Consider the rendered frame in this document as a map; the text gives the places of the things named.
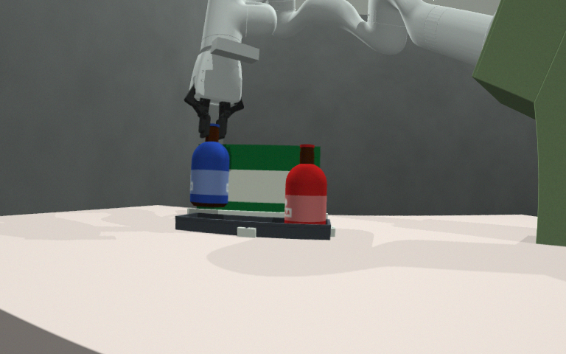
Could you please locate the blue-labeled bottle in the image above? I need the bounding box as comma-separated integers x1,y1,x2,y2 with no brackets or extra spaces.
190,124,230,207

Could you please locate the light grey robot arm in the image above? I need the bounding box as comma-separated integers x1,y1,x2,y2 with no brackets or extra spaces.
200,0,496,66

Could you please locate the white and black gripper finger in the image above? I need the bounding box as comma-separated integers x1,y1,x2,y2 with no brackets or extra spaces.
216,99,244,139
184,84,211,138

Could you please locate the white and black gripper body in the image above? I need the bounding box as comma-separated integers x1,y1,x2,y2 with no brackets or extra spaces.
189,49,242,106

